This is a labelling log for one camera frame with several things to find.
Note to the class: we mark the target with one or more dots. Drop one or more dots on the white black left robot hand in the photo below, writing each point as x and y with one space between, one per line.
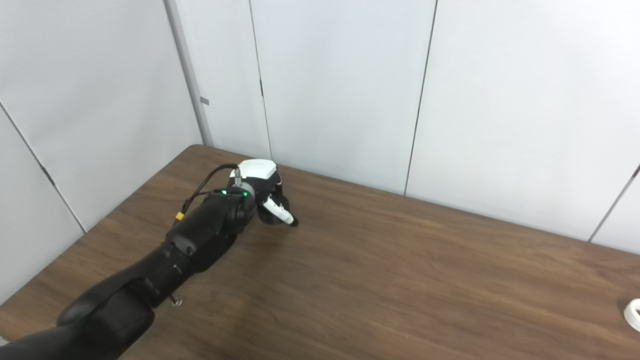
257 172

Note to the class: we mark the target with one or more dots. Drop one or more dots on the round black part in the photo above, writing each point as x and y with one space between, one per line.
267 216

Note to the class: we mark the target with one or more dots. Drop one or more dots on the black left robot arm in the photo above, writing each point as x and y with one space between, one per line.
190 245

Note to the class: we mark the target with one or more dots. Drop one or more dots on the gray wall post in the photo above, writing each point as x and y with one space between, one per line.
190 75

